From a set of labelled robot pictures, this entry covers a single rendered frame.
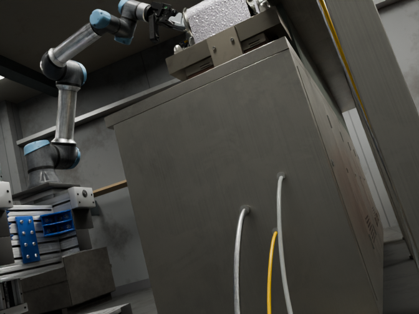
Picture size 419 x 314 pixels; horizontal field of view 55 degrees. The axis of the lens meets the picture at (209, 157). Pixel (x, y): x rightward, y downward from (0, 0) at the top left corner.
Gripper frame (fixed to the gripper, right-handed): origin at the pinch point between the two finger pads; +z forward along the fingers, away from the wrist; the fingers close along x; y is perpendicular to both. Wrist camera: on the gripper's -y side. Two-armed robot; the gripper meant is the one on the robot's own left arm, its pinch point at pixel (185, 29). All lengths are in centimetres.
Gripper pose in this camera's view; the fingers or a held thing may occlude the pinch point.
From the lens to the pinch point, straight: 174.7
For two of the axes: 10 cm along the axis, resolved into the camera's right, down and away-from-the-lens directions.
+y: 3.6, -9.3, -0.8
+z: 8.4, 3.7, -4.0
